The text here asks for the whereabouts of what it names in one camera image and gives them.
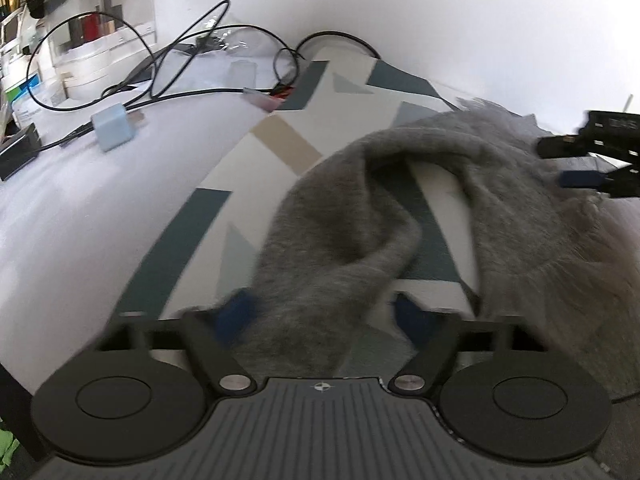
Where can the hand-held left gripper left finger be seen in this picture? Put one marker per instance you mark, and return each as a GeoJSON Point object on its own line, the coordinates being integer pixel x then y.
{"type": "Point", "coordinates": [235, 317]}

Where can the black power adapter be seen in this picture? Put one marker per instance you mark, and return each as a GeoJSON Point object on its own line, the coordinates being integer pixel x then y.
{"type": "Point", "coordinates": [17, 152]}

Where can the green garment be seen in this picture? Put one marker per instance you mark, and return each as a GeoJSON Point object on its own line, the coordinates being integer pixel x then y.
{"type": "Point", "coordinates": [6, 447]}

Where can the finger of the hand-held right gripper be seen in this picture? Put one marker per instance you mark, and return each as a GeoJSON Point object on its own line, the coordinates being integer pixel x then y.
{"type": "Point", "coordinates": [565, 146]}
{"type": "Point", "coordinates": [582, 179]}

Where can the grey knit sweater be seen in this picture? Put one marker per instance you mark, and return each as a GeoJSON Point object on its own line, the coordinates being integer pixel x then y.
{"type": "Point", "coordinates": [350, 185]}

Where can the light blue charger plug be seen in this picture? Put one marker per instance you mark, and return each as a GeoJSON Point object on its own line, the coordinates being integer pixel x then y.
{"type": "Point", "coordinates": [114, 129]}

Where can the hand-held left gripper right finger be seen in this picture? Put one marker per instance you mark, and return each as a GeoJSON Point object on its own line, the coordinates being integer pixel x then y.
{"type": "Point", "coordinates": [414, 317]}

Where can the geometric patterned desk mat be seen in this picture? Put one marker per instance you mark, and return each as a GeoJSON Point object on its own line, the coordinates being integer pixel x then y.
{"type": "Point", "coordinates": [280, 127]}

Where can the clear plastic storage box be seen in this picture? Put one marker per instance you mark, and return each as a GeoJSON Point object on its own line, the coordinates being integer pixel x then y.
{"type": "Point", "coordinates": [100, 25]}

